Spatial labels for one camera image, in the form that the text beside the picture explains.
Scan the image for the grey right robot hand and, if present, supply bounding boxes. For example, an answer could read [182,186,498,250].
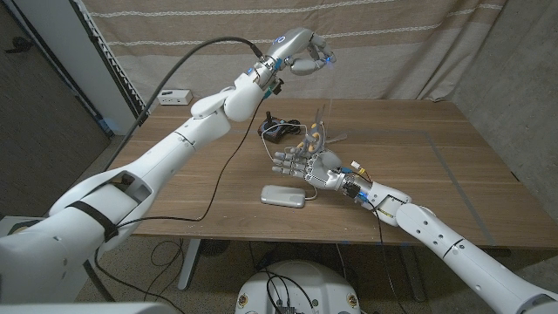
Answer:
[271,147,365,198]

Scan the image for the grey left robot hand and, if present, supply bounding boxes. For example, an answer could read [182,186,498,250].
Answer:
[255,27,337,87]

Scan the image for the clear plastic bag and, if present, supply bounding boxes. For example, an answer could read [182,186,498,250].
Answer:
[324,60,350,145]

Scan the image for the grey yellow handled scissors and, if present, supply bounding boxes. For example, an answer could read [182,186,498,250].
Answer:
[296,104,328,158]

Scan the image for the silver power bank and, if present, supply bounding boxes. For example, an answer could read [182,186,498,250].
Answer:
[260,184,307,209]

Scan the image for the beige striped curtain backdrop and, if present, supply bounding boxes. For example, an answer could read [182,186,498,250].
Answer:
[80,0,509,113]

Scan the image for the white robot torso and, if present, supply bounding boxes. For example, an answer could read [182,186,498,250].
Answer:
[235,260,362,314]

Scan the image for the white power strip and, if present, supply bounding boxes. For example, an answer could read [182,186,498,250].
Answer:
[157,89,194,106]

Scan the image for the black round floor object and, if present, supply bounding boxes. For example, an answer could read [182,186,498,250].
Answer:
[198,238,231,257]

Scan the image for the white table leg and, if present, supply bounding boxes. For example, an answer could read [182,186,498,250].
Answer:
[398,244,427,302]
[177,238,201,291]

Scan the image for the white charging cable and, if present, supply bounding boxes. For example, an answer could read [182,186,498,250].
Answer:
[260,122,326,201]

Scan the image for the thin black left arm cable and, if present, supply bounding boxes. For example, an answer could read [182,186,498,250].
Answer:
[93,86,280,314]

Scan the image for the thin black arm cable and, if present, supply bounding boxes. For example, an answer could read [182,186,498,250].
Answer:
[93,86,280,314]
[372,208,409,314]

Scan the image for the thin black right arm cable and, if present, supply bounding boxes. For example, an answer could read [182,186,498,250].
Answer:
[372,208,409,314]

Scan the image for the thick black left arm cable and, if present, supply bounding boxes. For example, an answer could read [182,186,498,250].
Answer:
[102,36,266,174]

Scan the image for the black zigzag frame strip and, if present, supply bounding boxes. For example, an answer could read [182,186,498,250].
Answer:
[69,0,152,126]

